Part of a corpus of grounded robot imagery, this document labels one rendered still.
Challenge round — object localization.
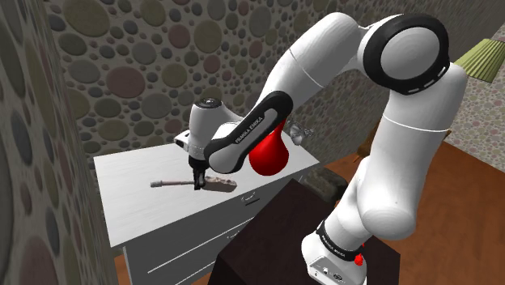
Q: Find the dark grey stool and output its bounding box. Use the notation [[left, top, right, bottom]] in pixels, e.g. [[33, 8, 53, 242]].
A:
[[302, 167, 349, 206]]

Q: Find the white chest of drawers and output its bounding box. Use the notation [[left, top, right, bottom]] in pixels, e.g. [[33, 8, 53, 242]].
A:
[[93, 133, 321, 285]]

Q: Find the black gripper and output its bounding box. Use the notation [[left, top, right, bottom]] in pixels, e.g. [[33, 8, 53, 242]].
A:
[[188, 155, 206, 191]]

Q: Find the dark robot stand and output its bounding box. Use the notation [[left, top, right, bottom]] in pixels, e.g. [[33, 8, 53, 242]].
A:
[[207, 177, 401, 285]]

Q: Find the red vase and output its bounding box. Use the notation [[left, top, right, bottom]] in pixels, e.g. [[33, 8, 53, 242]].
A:
[[248, 118, 291, 177]]

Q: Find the clear glass object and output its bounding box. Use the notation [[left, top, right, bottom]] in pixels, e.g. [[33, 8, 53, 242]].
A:
[[288, 121, 316, 147]]

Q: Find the green lampshade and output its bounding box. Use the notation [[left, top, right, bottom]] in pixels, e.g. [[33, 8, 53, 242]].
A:
[[453, 38, 505, 84]]

